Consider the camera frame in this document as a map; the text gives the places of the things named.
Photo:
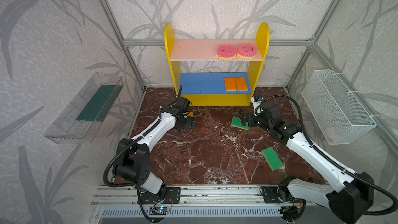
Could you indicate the dark green tray liner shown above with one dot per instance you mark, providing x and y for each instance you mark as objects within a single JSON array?
[{"x": 100, "y": 104}]

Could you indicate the green sponge lower right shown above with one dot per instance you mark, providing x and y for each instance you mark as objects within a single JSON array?
[{"x": 272, "y": 159}]

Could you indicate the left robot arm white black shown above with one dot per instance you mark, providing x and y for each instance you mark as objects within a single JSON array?
[{"x": 131, "y": 165}]

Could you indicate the yellow shelf with coloured boards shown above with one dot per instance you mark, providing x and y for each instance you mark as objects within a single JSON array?
[{"x": 208, "y": 89}]

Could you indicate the orange sponge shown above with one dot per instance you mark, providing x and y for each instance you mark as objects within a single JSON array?
[
  {"x": 241, "y": 84},
  {"x": 230, "y": 84}
]

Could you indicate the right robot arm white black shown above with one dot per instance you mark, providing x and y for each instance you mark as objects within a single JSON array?
[{"x": 348, "y": 194}]

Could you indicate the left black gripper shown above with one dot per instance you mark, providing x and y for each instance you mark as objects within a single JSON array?
[{"x": 188, "y": 125}]

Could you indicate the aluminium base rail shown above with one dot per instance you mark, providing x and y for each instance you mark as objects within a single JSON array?
[{"x": 197, "y": 195}]

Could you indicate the white wire mesh basket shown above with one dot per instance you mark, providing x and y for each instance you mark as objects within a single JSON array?
[{"x": 339, "y": 114}]

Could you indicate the clear plastic wall tray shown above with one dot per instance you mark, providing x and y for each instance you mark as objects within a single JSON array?
[{"x": 66, "y": 129}]

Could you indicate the pink smiley sponge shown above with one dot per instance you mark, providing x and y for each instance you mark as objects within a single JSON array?
[
  {"x": 226, "y": 52},
  {"x": 246, "y": 52}
]

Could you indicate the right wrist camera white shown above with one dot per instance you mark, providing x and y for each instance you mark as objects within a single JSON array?
[{"x": 256, "y": 100}]

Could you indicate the green circuit board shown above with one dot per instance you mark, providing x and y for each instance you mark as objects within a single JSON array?
[{"x": 160, "y": 211}]

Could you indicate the green sponge upper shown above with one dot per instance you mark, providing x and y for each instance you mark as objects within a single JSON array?
[{"x": 236, "y": 122}]

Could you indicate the green sponge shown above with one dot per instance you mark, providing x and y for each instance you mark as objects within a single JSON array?
[
  {"x": 272, "y": 159},
  {"x": 236, "y": 122}
]

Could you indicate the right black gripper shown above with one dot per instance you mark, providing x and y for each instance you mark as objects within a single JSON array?
[{"x": 251, "y": 116}]

